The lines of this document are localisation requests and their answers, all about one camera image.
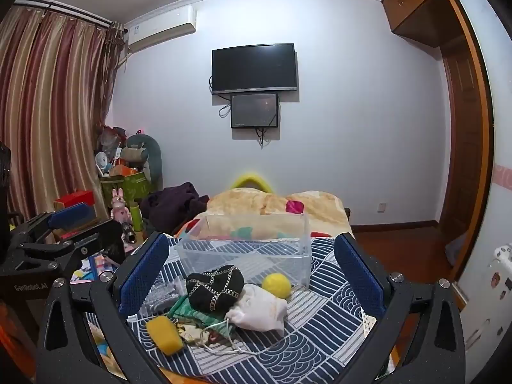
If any green cardboard box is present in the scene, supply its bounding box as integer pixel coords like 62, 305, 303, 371
100, 170, 151, 217

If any clear bubble wrap bag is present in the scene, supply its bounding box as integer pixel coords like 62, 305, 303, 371
139, 277, 188, 315

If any white air conditioner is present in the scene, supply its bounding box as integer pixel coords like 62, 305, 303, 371
124, 6, 198, 53

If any black pouch with chain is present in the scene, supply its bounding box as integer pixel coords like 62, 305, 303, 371
186, 265, 246, 313

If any beige fleece blanket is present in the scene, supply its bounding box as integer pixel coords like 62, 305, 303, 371
175, 187, 353, 241

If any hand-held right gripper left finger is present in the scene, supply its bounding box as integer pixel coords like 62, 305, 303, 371
36, 232, 171, 384

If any red box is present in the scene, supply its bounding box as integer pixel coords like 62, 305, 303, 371
53, 190, 97, 211

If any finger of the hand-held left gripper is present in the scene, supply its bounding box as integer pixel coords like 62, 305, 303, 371
11, 202, 97, 245
23, 219, 126, 281

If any small wall monitor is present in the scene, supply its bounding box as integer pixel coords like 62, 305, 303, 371
230, 92, 280, 129

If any large wall television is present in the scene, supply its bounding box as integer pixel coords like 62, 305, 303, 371
211, 43, 299, 95

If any yellow sponge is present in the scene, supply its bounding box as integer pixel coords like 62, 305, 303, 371
146, 316, 185, 356

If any yellow felt ball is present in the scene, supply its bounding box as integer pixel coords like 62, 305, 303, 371
261, 273, 293, 299

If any beige patterned cloth pouch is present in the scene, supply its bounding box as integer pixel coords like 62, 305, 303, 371
176, 322, 213, 345

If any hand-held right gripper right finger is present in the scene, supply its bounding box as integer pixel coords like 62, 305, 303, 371
334, 233, 467, 384

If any blue wave patterned blanket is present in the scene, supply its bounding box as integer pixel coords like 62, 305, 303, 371
127, 233, 387, 384

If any wooden door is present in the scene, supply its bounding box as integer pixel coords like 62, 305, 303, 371
439, 0, 494, 283

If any pink bunny toy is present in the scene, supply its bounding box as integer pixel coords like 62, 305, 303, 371
111, 188, 131, 223

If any dark purple cloth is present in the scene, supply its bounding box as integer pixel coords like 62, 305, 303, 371
139, 181, 211, 237

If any green knitted cloth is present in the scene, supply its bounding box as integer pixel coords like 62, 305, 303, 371
168, 295, 233, 333

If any clear plastic box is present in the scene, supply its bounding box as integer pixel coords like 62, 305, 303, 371
175, 213, 312, 289

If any grey green plush dinosaur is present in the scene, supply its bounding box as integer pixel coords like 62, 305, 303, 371
121, 133, 163, 193

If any colourful books pile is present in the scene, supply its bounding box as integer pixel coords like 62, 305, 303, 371
71, 253, 121, 285

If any curtain rod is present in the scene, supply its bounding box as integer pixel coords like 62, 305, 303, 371
15, 0, 125, 29

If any white drawstring pouch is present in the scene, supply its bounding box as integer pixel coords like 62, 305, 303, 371
202, 284, 289, 355

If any wooden overhead cabinet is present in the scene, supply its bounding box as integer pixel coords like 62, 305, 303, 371
381, 0, 467, 49

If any striped red beige curtain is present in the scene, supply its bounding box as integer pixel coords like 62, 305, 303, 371
0, 6, 123, 225

